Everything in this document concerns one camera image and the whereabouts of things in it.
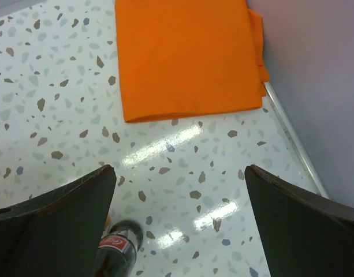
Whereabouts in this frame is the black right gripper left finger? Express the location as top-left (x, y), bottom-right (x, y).
top-left (0, 165), bottom-right (117, 276)

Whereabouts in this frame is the orange folded cloth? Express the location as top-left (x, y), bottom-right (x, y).
top-left (115, 0), bottom-right (269, 123)

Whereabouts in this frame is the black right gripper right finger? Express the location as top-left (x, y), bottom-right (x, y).
top-left (244, 164), bottom-right (354, 276)

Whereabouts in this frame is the cola bottle on table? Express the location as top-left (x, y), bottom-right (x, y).
top-left (91, 220), bottom-right (143, 277)

